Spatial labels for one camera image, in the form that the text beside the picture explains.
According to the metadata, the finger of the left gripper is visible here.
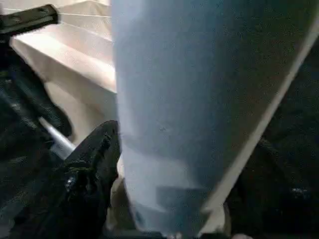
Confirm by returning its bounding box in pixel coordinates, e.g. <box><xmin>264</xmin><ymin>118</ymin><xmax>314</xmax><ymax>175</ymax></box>
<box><xmin>11</xmin><ymin>60</ymin><xmax>73</xmax><ymax>138</ymax></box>
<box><xmin>0</xmin><ymin>89</ymin><xmax>56</xmax><ymax>160</ymax></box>

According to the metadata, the black work mat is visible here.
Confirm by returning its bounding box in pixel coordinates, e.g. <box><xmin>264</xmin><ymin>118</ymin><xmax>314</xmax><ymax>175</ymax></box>
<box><xmin>0</xmin><ymin>24</ymin><xmax>319</xmax><ymax>239</ymax></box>

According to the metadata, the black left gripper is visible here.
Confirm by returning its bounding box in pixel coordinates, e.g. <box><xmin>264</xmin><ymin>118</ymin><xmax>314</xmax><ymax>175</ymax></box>
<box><xmin>0</xmin><ymin>3</ymin><xmax>61</xmax><ymax>66</ymax></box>

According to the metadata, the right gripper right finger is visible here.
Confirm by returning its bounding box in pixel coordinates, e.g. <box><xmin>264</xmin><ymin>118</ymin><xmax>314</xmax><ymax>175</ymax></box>
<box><xmin>223</xmin><ymin>134</ymin><xmax>319</xmax><ymax>239</ymax></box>

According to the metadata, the white plastic table top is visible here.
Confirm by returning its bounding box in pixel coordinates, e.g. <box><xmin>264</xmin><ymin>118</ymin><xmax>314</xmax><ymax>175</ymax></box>
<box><xmin>8</xmin><ymin>0</ymin><xmax>131</xmax><ymax>233</ymax></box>

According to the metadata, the white plastic table leg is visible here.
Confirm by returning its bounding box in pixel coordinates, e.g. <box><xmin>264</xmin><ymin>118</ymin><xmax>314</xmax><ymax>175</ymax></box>
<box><xmin>109</xmin><ymin>0</ymin><xmax>319</xmax><ymax>238</ymax></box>

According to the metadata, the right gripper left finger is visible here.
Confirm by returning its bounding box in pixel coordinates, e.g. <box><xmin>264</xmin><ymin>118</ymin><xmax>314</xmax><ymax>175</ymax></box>
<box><xmin>14</xmin><ymin>119</ymin><xmax>122</xmax><ymax>239</ymax></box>

